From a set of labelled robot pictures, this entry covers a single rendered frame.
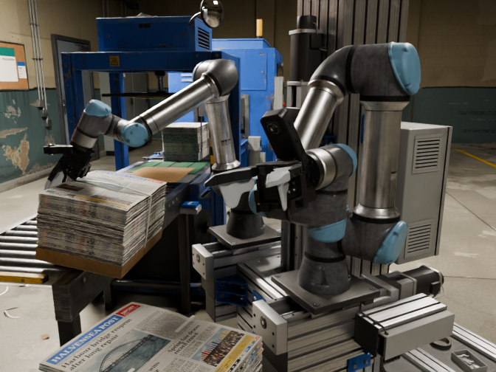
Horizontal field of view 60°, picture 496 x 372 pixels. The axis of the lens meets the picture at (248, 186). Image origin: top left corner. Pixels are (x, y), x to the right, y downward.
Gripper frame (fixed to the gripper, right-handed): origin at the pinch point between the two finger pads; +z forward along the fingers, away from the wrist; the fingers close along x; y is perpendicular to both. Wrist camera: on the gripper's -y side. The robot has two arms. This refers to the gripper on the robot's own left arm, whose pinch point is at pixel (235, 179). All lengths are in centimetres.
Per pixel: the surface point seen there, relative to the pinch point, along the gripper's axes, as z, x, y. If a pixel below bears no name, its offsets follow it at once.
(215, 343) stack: -13.7, 22.4, 38.0
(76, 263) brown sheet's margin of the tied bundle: -20, 84, 29
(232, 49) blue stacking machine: -326, 255, -85
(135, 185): -47, 86, 10
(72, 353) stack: 7, 43, 35
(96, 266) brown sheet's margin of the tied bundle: -23, 79, 31
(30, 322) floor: -57, 218, 95
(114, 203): -29, 73, 12
